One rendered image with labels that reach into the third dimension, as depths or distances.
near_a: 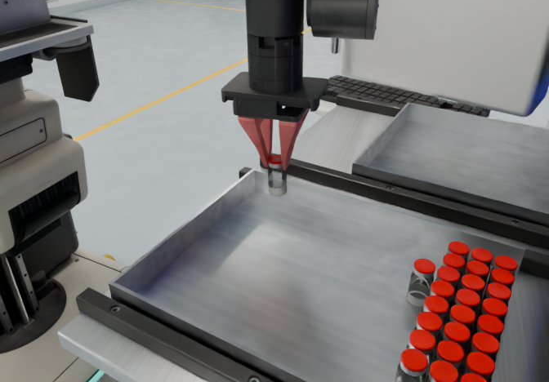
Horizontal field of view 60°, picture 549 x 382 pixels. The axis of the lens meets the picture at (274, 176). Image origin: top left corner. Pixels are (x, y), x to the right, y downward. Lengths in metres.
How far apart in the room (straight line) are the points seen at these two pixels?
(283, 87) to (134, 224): 1.74
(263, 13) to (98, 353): 0.34
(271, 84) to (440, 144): 0.42
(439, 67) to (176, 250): 0.86
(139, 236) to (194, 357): 1.68
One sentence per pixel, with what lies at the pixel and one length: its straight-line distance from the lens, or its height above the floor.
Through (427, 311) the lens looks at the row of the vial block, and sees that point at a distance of 0.45.
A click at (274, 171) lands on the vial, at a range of 0.55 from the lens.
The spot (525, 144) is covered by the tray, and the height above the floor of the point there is 0.88.
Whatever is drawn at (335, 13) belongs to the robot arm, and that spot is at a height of 1.14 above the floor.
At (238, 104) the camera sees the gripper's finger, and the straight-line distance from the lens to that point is 0.50.
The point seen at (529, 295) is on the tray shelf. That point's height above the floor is 0.88.
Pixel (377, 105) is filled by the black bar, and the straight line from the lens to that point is 0.93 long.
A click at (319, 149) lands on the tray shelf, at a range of 0.78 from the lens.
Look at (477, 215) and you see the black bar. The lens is 0.64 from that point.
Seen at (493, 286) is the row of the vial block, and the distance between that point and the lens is 0.49.
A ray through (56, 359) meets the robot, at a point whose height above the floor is 0.28.
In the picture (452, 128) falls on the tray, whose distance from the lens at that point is 0.90.
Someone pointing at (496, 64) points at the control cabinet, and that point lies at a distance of 1.20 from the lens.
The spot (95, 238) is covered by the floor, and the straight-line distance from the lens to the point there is 2.15.
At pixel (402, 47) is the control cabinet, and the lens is 1.27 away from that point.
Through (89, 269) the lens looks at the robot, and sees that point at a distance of 1.54.
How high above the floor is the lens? 1.24
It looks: 30 degrees down
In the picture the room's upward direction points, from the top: straight up
